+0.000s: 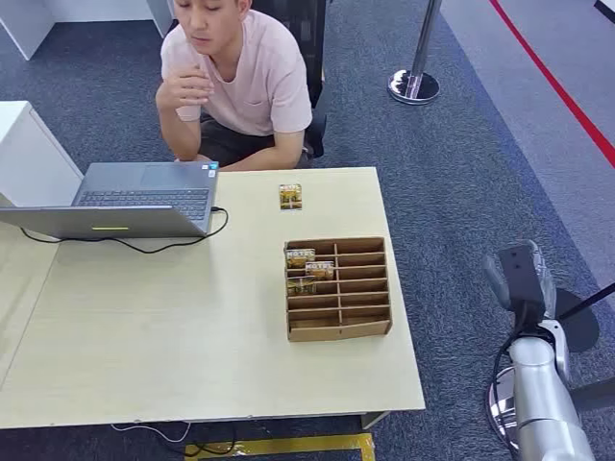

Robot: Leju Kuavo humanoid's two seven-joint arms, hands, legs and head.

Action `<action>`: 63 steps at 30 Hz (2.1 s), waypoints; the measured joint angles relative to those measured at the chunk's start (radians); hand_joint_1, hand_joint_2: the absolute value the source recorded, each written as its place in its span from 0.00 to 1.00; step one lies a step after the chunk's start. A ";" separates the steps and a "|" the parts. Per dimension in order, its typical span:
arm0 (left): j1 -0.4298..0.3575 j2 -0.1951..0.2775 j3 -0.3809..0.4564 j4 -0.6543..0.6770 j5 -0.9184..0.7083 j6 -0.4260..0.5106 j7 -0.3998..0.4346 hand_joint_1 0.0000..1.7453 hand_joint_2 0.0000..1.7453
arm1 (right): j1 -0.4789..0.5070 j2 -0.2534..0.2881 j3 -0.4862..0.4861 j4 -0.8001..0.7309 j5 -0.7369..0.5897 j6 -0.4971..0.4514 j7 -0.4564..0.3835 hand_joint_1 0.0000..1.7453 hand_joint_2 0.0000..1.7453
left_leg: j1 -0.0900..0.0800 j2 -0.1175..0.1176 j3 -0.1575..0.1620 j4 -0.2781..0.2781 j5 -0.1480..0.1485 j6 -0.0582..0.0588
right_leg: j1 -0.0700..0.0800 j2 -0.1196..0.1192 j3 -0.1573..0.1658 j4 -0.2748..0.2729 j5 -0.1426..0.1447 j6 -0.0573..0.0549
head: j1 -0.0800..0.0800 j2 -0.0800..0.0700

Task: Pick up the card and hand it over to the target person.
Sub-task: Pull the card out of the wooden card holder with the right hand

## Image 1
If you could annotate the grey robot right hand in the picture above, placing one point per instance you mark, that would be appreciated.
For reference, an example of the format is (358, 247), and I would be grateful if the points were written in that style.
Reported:
(521, 280)

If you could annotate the person's left forearm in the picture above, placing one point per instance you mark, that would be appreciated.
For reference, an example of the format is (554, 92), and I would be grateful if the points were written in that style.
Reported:
(269, 156)

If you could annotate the person's right forearm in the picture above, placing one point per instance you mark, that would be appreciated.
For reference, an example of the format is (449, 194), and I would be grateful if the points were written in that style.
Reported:
(182, 137)

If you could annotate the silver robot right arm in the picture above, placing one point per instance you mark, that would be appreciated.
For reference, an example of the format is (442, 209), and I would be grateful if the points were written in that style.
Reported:
(540, 394)

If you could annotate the dark round stanchion base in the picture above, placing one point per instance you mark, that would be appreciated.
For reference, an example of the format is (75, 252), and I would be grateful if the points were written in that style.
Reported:
(584, 327)

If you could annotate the person's right hand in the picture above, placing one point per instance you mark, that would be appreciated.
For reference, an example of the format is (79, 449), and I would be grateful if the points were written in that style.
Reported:
(185, 86)

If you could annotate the brown wooden card organizer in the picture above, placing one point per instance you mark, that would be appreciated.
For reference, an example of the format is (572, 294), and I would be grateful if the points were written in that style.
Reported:
(365, 318)

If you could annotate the grey laptop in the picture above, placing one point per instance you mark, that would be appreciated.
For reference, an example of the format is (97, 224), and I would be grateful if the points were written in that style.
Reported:
(144, 197)

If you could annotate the red floor tape line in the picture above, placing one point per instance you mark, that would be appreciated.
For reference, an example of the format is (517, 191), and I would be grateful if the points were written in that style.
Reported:
(567, 95)

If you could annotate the black office chair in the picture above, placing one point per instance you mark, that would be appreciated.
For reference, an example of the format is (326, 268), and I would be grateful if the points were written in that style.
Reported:
(312, 57)

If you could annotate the yellow floor tape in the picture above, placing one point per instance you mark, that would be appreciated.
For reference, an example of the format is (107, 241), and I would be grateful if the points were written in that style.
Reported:
(288, 445)

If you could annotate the person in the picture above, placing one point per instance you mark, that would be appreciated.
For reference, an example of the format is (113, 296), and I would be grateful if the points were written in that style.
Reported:
(259, 83)

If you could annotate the table leg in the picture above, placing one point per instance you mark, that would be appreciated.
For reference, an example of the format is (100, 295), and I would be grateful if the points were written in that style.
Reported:
(375, 420)

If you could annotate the autumn print card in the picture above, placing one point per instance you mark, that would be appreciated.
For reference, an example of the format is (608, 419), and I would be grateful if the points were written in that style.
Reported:
(301, 286)
(320, 270)
(291, 196)
(300, 258)

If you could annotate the white desk panel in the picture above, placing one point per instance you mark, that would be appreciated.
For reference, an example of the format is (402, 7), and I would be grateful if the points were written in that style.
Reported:
(24, 22)

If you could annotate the white cabinet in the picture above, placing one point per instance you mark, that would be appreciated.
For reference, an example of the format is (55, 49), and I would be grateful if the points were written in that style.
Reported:
(33, 165)

